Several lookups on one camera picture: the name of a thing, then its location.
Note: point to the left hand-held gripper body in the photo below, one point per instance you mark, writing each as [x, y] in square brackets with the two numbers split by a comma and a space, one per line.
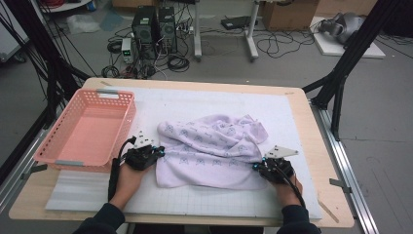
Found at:
[141, 157]

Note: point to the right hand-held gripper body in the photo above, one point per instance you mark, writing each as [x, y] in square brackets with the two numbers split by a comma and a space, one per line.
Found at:
[279, 170]

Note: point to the lilac patterned towel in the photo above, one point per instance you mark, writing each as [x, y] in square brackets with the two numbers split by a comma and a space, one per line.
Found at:
[207, 156]

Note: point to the pink plastic basket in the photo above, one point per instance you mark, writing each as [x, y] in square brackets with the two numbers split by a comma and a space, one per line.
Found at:
[91, 136]

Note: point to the person's right hand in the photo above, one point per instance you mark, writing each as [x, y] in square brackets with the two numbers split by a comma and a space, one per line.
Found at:
[287, 193]

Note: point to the person's left hand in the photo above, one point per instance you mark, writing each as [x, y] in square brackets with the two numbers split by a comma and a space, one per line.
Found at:
[128, 185]

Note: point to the thin wooden stick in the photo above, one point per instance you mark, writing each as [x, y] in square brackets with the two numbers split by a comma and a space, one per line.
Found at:
[328, 211]

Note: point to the white grid foam mat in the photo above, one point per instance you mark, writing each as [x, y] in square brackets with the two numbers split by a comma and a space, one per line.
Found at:
[211, 100]

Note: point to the white bench power supply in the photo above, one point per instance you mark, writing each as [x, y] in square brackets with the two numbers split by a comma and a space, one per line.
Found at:
[126, 48]

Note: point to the black computer tower green label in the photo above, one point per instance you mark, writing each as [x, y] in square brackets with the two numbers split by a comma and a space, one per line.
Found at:
[144, 29]

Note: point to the white power strip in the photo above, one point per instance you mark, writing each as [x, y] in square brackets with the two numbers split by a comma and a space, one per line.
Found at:
[185, 30]

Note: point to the white floor board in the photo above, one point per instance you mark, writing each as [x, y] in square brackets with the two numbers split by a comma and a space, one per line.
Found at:
[331, 48]

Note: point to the teal sheet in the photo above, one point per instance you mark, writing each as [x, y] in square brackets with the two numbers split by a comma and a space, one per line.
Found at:
[112, 20]

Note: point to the black flat box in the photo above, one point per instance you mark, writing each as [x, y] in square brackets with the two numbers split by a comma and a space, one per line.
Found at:
[237, 22]

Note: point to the clear plastic bag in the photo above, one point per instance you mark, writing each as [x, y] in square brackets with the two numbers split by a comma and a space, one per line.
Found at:
[82, 24]

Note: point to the cardboard box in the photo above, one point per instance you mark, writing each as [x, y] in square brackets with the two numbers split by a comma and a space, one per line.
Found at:
[133, 3]
[344, 6]
[289, 16]

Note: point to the grey rounded machine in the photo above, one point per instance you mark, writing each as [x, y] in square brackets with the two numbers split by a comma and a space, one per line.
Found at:
[344, 27]

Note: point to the white round table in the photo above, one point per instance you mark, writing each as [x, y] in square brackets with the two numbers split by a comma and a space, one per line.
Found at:
[65, 6]

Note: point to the white cabinet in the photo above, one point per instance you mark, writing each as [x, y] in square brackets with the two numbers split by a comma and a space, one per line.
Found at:
[9, 35]

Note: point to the grey metal bracket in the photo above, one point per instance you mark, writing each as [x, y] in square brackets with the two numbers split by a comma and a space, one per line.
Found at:
[339, 184]
[35, 169]

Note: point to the aluminium rail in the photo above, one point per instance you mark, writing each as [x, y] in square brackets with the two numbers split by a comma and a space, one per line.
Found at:
[16, 183]
[347, 182]

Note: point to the white desk frame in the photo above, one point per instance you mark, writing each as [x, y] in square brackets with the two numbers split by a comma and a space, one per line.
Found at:
[197, 32]

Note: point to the black metal frame stand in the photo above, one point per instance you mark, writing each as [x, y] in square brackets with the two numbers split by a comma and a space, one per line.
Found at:
[42, 48]
[357, 42]

